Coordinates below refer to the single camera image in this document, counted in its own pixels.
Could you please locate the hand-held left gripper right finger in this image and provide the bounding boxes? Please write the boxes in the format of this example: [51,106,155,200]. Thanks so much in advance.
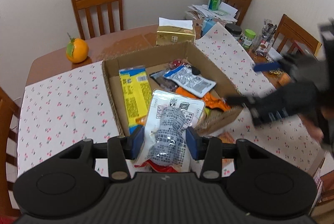
[185,126,275,181]

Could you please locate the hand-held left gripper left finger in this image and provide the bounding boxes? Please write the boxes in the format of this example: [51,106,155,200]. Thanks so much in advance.
[56,126,145,183]

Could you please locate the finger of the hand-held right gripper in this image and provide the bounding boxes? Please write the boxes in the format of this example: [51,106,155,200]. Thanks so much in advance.
[253,61,289,73]
[225,94,258,110]

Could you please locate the plain orange packet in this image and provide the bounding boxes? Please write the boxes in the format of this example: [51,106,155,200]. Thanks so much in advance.
[175,86,233,112]

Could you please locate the white grey snack packet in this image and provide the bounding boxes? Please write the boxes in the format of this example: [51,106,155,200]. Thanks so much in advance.
[134,89,206,173]

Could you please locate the yellow green bread packet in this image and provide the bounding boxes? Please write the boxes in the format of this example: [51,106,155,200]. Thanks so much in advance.
[200,106,217,126]

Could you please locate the blue white printed packet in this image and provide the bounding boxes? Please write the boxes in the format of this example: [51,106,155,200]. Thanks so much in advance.
[163,65,217,99]

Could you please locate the small dark red packet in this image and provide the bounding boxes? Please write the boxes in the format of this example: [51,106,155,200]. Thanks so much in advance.
[168,59,187,68]

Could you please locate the brown cardboard box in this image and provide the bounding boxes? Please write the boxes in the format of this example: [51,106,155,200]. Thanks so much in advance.
[101,41,244,137]

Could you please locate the person's right hand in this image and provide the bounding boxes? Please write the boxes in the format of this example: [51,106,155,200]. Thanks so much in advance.
[305,122,327,145]

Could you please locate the orange labelled packet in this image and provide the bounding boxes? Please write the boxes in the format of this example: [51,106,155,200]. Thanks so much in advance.
[277,74,292,88]

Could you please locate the glass jar with sticks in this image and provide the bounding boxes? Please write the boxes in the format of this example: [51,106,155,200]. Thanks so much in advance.
[253,19,278,57]

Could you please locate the green lid jar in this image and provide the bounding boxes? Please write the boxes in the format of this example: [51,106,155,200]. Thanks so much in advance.
[241,29,257,49]

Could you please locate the small orange packet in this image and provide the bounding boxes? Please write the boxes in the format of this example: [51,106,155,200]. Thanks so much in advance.
[218,131,237,162]

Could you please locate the red flat box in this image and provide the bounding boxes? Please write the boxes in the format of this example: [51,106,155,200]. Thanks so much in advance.
[292,40,323,57]

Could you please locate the dark lid glass jar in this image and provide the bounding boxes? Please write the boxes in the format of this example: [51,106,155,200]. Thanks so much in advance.
[224,24,243,42]

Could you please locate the yellow snack packet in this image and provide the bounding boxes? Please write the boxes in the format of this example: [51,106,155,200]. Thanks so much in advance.
[119,66,153,130]

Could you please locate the silver dark snack packet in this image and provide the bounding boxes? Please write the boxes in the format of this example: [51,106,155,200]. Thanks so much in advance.
[149,70,180,91]

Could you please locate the pile of papers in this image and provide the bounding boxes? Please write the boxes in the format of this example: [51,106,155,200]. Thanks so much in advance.
[185,2,239,27]

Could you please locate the light blue box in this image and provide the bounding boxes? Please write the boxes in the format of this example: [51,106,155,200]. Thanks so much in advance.
[201,18,217,37]

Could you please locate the cherry print tablecloth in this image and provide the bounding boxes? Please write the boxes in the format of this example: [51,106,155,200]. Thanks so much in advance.
[17,22,323,185]

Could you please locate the gold tissue box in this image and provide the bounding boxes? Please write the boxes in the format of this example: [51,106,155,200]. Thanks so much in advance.
[156,17,196,46]

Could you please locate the orange fruit with leaves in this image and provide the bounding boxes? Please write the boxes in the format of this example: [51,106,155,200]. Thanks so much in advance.
[65,32,90,64]

